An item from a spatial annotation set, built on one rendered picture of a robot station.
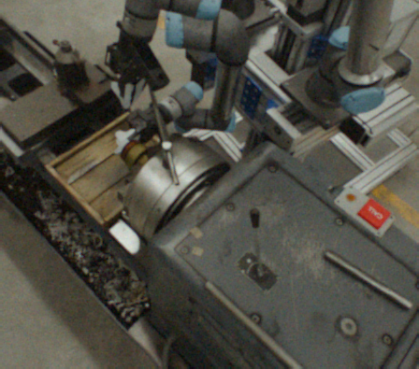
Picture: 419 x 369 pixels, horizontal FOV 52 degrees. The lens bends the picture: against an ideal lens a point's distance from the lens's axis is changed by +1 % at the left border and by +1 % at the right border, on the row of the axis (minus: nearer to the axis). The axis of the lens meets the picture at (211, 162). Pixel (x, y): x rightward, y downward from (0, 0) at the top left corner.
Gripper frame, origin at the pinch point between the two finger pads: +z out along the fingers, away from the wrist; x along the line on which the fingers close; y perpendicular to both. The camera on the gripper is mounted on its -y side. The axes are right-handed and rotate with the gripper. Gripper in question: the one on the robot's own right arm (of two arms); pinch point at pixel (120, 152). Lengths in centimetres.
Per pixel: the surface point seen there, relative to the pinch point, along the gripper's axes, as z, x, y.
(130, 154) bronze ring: -0.6, 3.3, -4.4
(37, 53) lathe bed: -16, -24, 73
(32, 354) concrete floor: 60, -106, 2
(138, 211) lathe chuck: 10.9, 7.6, -21.4
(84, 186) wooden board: 10.2, -19.2, 8.1
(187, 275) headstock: 16, 19, -44
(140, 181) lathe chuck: 6.5, 12.9, -17.5
